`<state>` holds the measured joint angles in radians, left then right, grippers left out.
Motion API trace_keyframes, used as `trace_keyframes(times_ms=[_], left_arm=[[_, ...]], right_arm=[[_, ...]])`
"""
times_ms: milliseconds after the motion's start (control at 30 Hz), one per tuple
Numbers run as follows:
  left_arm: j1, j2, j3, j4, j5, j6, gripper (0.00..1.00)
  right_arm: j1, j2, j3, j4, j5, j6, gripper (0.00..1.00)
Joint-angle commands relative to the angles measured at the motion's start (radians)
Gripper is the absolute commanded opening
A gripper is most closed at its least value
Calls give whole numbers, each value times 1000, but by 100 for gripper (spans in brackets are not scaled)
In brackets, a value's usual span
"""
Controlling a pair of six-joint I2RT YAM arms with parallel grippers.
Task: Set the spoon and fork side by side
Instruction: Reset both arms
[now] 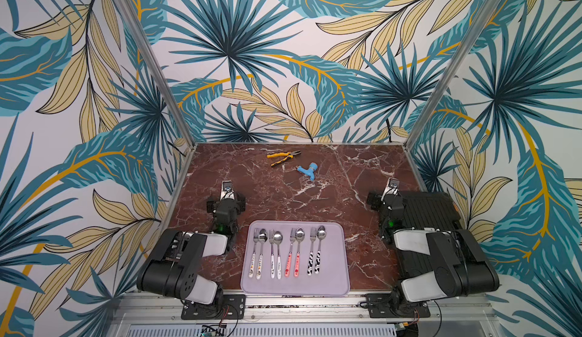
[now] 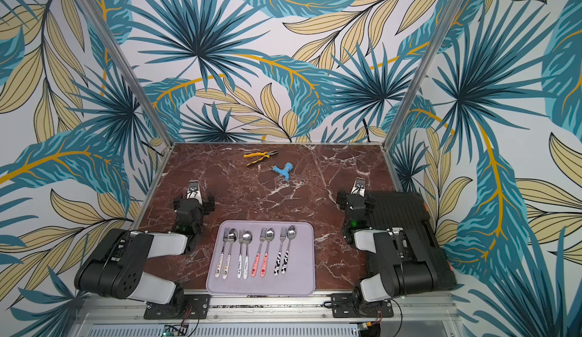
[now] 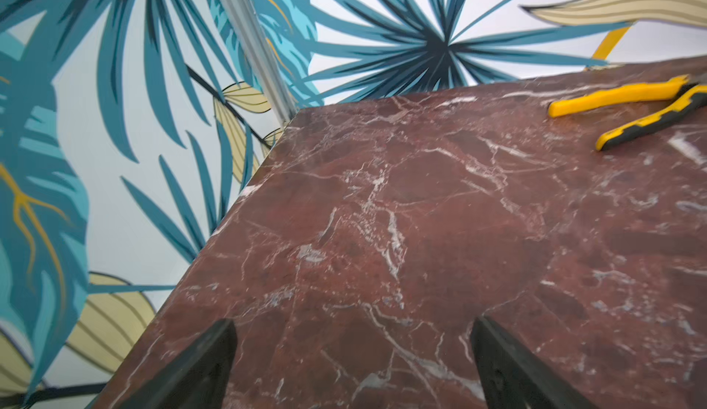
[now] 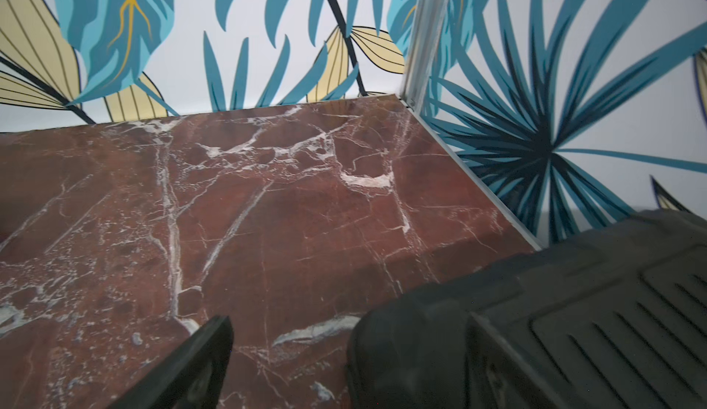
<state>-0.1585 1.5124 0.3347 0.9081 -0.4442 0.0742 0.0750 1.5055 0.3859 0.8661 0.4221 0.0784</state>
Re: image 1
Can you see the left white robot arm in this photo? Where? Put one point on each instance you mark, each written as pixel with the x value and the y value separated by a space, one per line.
pixel 172 268

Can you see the aluminium front rail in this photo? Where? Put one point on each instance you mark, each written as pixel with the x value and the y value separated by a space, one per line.
pixel 144 314

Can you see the spoon with white printed handle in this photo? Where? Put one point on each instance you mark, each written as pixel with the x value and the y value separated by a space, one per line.
pixel 263 237

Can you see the spoon with checkered handle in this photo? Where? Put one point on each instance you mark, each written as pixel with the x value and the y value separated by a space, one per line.
pixel 321 235

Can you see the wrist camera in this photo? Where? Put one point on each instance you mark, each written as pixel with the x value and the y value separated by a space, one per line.
pixel 227 191
pixel 392 187

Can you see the fork with white printed handle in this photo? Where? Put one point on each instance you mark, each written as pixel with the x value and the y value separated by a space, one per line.
pixel 253 257

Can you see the yellow black pliers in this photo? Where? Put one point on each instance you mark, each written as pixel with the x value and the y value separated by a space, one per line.
pixel 283 157

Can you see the aluminium frame post left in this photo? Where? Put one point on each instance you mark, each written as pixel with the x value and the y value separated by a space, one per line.
pixel 142 44

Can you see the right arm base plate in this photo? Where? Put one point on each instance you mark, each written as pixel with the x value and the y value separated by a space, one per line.
pixel 391 305

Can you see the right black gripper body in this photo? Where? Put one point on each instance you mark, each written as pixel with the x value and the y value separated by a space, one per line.
pixel 373 198

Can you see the fork with pink handle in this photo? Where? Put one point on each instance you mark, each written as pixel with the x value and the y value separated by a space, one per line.
pixel 292 240

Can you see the aluminium frame post right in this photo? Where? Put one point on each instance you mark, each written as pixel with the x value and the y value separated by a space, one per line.
pixel 483 16

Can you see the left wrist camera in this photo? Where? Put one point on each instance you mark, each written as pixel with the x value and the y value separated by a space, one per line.
pixel 227 191

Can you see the fork with checkered handle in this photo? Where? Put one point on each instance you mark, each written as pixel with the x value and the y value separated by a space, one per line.
pixel 311 262

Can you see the blue hose nozzle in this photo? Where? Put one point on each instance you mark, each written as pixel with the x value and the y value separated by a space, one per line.
pixel 309 172

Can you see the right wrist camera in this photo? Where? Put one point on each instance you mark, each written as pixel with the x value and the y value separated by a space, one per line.
pixel 392 187

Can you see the aluminium frame post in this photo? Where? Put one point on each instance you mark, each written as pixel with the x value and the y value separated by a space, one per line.
pixel 142 44
pixel 483 16

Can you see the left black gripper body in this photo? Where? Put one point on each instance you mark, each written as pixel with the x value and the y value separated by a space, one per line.
pixel 212 205

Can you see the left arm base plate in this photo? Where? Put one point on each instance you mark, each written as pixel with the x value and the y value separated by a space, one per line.
pixel 224 307

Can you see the lilac placemat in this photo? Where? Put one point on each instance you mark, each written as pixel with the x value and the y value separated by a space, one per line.
pixel 333 279

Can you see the black tool case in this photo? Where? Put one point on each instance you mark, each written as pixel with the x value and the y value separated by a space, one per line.
pixel 432 218

